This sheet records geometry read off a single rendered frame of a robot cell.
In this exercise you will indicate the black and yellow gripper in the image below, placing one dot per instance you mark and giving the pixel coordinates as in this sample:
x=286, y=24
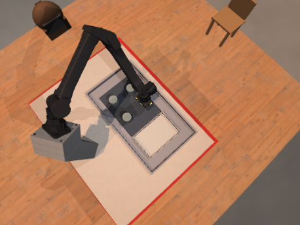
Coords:
x=144, y=102

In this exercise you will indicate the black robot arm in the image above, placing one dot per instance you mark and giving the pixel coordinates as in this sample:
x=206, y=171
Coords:
x=58, y=102

